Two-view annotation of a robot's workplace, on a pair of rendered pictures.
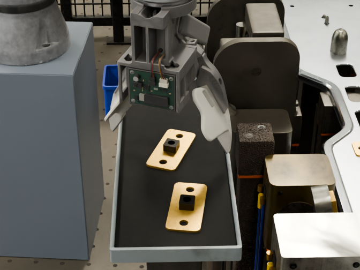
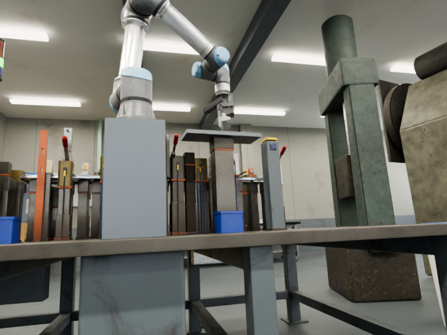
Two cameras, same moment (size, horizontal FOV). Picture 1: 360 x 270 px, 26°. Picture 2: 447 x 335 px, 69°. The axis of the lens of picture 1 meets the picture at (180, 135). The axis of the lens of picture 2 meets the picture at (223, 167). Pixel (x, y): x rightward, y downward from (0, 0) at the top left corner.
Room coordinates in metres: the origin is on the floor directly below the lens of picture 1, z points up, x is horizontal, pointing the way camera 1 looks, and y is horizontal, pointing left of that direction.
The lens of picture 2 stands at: (1.25, 1.45, 0.71)
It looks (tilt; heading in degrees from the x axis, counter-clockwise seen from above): 11 degrees up; 252
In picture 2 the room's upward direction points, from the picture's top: 3 degrees counter-clockwise
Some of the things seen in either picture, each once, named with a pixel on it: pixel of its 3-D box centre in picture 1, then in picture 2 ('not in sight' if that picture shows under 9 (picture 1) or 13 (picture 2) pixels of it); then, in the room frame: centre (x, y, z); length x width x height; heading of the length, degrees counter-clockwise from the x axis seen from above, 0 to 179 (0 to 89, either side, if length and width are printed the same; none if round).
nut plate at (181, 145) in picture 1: (171, 146); not in sight; (0.80, 0.01, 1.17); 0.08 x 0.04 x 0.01; 161
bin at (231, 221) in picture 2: not in sight; (228, 222); (0.81, 0.11, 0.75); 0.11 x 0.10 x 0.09; 1
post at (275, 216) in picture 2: not in sight; (272, 185); (0.53, 0.00, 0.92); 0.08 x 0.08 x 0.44; 1
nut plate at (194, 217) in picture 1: (187, 203); not in sight; (0.68, -0.01, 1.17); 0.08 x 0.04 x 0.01; 173
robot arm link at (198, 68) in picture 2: not in sight; (205, 70); (0.87, 0.06, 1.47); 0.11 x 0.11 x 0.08; 14
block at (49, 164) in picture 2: not in sight; (46, 199); (1.57, -0.18, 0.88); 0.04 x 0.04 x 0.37; 1
